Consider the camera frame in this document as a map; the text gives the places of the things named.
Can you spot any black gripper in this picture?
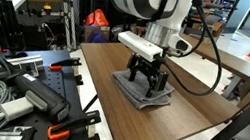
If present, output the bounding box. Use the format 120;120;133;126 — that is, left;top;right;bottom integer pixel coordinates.
122;51;172;101

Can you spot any grey towel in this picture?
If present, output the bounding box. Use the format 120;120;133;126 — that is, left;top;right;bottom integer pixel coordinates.
106;67;177;116

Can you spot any purple bag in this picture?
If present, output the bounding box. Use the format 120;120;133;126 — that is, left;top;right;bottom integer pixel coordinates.
87;30;110;47

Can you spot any cardboard box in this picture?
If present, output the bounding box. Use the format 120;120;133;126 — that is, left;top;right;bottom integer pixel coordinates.
82;22;111;46

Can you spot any orange bag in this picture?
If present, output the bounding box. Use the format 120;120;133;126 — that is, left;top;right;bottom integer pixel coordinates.
83;6;112;30

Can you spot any small black orange clamp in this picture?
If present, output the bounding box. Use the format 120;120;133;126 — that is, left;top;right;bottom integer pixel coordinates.
47;53;83;76

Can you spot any large black orange clamp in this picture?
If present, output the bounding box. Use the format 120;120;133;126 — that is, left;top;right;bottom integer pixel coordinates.
45;103;104;140

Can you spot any grey metal desk leg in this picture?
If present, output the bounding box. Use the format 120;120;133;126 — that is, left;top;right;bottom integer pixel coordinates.
221;73;243;102

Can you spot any black handheld controller device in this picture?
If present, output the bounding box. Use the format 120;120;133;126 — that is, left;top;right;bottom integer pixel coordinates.
5;71;76;126

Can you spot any white metal rack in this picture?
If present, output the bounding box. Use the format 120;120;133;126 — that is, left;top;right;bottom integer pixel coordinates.
17;0;84;51

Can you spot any yellow black small tool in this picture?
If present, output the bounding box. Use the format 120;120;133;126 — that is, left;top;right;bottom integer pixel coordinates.
42;2;54;12

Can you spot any white power adapter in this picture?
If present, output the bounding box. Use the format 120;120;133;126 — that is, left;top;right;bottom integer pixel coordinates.
0;93;36;126

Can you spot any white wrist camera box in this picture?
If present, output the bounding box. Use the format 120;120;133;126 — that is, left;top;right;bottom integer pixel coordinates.
114;29;166;65

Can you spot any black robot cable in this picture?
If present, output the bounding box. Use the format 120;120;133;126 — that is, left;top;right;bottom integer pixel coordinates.
148;0;234;100

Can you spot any silver metal bracket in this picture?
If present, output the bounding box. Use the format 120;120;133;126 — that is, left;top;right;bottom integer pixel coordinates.
0;121;38;140

